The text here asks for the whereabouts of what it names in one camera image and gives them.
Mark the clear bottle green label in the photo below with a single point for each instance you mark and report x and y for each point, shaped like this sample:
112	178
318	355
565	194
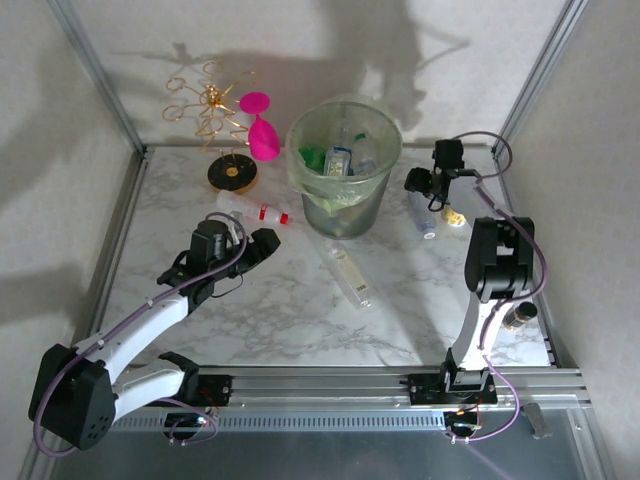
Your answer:
364	157

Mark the pale green plastic bin liner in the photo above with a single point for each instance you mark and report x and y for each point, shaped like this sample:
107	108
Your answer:
295	165

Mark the small brown jar black lid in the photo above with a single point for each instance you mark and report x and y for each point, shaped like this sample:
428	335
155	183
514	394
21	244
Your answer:
520	316

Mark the aluminium frame post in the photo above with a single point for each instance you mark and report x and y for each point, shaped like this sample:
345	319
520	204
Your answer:
100	75
540	75

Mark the pale blue clear bottle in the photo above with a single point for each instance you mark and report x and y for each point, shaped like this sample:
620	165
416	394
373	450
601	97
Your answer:
422	220

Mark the soda water label bottle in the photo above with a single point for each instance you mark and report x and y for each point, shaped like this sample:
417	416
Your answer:
337	162

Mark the long clear rectangular bottle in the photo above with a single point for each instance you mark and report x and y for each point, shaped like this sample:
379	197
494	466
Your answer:
350	277

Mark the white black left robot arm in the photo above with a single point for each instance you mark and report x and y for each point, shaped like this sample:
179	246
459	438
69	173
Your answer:
140	325

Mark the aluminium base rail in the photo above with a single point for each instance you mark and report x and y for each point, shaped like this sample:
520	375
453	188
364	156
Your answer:
325	390

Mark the clear bottle red label cap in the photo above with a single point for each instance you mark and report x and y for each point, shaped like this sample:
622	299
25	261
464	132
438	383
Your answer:
245	205

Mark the small yellow yogurt bottle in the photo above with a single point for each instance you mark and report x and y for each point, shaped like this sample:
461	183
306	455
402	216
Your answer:
454	217

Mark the grey metal base plate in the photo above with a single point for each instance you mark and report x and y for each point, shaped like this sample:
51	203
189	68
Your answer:
325	455

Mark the grey metal mesh bin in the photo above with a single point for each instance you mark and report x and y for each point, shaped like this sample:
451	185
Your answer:
345	220

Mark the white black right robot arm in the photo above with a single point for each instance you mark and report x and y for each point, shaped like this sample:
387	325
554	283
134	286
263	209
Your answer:
500	260

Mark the pink wine glass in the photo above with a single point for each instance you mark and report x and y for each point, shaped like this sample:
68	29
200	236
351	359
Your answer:
263	140

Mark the green Sprite bottle yellow cap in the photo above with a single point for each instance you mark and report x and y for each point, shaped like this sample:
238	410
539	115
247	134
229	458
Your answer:
312	157

